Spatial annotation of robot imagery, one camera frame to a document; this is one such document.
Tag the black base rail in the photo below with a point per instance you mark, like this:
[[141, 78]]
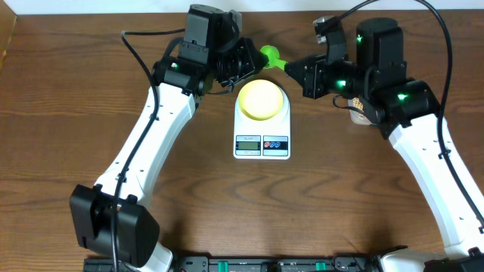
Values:
[[341, 263]]

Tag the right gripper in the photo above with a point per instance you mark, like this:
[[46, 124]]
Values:
[[311, 84]]

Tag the white digital kitchen scale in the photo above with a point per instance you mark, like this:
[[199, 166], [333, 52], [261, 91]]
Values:
[[269, 139]]

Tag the green plastic scoop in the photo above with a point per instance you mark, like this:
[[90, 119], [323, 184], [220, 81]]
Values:
[[274, 59]]

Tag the yellow bowl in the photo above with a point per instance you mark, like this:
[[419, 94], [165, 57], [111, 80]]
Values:
[[260, 100]]

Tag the clear container of soybeans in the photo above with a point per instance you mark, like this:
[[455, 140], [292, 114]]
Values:
[[357, 115]]

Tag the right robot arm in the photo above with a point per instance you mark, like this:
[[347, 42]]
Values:
[[408, 115]]

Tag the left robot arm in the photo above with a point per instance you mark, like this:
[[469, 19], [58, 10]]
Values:
[[111, 217]]

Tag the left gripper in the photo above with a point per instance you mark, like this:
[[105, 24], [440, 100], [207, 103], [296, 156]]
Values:
[[244, 51]]

